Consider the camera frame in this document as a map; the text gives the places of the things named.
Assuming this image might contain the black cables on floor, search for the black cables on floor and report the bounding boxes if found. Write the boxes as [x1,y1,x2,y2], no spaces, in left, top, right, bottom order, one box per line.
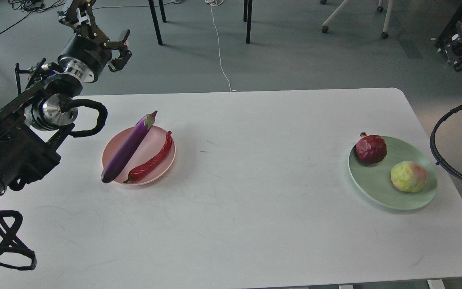
[0,0,75,49]

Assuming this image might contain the green yellow guava fruit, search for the green yellow guava fruit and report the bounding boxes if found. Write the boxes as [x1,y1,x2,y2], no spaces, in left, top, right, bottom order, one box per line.
[390,161,428,192]

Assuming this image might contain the green plate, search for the green plate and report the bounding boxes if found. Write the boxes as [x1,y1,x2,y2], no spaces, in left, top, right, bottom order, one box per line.
[348,136,438,211]

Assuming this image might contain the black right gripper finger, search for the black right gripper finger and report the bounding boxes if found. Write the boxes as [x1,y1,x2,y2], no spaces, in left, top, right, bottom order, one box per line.
[444,23,462,72]

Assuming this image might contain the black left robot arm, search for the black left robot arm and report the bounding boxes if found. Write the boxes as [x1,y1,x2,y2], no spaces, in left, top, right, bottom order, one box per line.
[0,0,132,271]

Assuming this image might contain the black table leg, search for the black table leg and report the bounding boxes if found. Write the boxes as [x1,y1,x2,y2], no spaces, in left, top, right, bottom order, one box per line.
[147,0,167,46]
[243,0,253,44]

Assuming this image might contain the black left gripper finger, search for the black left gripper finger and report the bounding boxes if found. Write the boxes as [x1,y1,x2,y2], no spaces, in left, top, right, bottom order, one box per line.
[57,0,101,40]
[103,29,132,73]

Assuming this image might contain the pink plate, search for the pink plate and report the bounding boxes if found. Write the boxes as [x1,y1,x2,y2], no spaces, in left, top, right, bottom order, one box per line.
[101,126,176,185]

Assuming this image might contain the purple eggplant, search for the purple eggplant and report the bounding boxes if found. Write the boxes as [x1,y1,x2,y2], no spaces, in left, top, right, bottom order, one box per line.
[101,110,158,183]

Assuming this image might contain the white cable on floor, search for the white cable on floor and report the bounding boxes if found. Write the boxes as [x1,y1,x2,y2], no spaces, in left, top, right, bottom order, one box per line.
[204,0,238,93]

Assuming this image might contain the red chili pepper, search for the red chili pepper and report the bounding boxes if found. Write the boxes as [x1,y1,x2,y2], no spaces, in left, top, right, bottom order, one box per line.
[123,130,175,184]

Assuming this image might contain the black table leg right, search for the black table leg right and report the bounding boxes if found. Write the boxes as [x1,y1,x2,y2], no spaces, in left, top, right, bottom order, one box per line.
[243,0,253,44]

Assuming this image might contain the white chair base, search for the white chair base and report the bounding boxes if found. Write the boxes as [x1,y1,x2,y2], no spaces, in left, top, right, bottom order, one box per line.
[321,0,395,39]

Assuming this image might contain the red pomegranate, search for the red pomegranate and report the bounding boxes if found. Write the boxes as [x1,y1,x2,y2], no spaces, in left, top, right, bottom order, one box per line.
[355,132,387,164]

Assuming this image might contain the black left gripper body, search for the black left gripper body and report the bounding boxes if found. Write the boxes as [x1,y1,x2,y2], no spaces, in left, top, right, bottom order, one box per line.
[57,33,112,83]

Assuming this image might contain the black table leg left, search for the black table leg left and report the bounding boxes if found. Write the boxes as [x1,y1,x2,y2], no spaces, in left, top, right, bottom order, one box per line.
[147,0,167,46]

